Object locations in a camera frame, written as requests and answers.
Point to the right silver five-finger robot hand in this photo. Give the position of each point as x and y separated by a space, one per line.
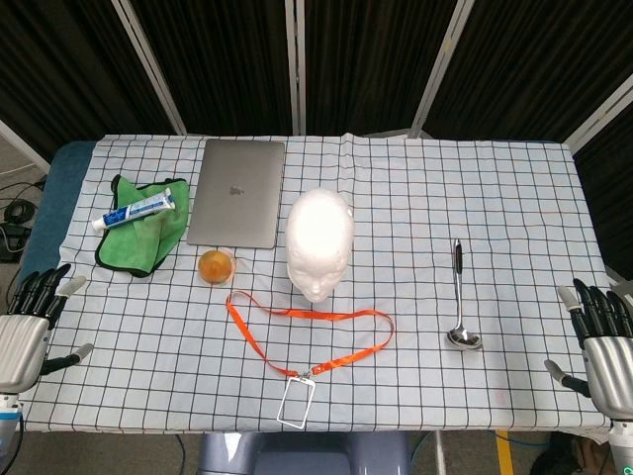
610 366

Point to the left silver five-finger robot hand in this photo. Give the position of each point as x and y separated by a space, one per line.
22 341

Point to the clear badge holder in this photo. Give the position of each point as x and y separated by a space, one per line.
296 401

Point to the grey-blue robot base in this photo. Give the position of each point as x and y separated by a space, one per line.
306 455

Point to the white foam mannequin head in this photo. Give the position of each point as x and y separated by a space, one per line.
319 232

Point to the black power adapter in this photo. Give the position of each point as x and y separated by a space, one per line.
12 242

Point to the blue padded table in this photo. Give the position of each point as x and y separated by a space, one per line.
59 198

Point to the green microfibre cloth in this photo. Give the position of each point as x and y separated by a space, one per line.
143 242

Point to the black pleated screen panel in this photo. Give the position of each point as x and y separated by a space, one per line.
534 64
366 64
222 64
64 64
613 198

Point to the white blue toothpaste tube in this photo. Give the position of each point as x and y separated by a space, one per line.
138 209

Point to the white table leg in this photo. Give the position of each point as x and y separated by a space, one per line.
440 452

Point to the clear cup with orange jelly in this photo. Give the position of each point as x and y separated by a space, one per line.
216 267

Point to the white black checked tablecloth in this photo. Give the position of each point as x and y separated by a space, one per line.
395 222

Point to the grey closed laptop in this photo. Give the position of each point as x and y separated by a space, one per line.
237 198

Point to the white screen frame post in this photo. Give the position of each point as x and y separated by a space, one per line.
440 69
148 69
601 116
25 143
295 69

